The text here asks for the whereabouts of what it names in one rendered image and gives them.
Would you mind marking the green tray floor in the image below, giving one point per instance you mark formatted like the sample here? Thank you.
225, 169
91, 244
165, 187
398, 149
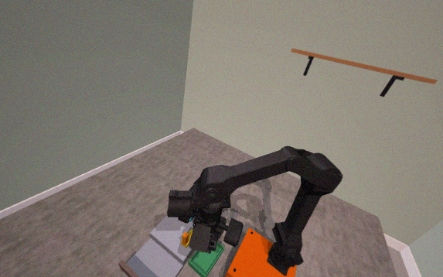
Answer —
204, 260

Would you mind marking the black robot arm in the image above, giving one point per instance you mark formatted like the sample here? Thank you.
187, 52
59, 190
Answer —
211, 192

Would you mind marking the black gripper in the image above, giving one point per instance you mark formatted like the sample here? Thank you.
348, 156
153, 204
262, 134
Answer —
233, 231

